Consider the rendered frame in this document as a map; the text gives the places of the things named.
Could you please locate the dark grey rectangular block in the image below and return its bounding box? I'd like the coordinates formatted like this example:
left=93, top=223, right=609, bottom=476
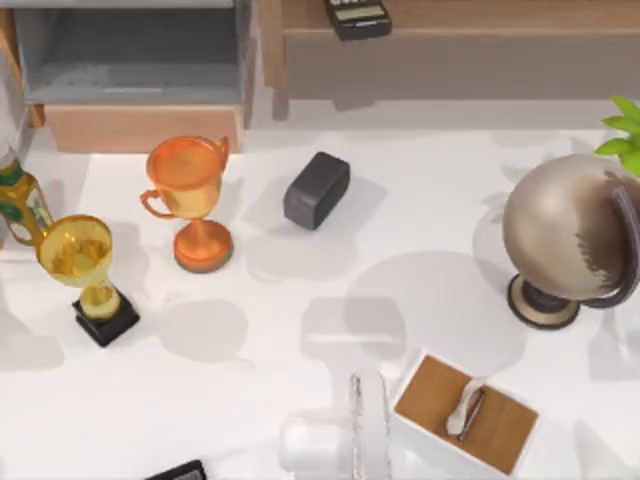
left=282, top=151, right=352, bottom=232

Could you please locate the pale wooden drawer front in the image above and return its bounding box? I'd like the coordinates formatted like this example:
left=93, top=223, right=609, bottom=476
left=43, top=102, right=245, bottom=153

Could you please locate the wooden shelf unit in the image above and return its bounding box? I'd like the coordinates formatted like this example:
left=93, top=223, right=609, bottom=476
left=261, top=0, right=640, bottom=121

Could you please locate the black calculator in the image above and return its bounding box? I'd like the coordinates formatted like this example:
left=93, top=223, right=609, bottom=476
left=325, top=0, right=393, bottom=42

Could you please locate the white box with brown top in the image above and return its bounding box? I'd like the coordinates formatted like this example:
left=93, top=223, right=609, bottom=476
left=392, top=352, right=541, bottom=477

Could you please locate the beige and brown globe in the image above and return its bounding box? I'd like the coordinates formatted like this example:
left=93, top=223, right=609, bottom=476
left=501, top=152, right=640, bottom=330

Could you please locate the gold trophy on black base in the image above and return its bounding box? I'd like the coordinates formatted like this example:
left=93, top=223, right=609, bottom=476
left=36, top=214, right=141, bottom=349

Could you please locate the black flat device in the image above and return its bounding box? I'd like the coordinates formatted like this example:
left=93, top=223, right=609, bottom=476
left=144, top=459, right=206, bottom=480

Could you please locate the yellow and green bottle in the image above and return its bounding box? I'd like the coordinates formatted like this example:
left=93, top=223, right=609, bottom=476
left=0, top=158, right=55, bottom=247

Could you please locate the green plant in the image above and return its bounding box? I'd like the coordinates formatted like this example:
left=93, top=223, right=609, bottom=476
left=593, top=96, right=640, bottom=177

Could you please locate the orange trophy with handles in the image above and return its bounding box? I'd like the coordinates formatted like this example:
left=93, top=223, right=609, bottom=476
left=139, top=134, right=235, bottom=274

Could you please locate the wooden cupboard frame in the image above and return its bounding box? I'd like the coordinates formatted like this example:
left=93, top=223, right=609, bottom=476
left=0, top=9, right=46, bottom=129

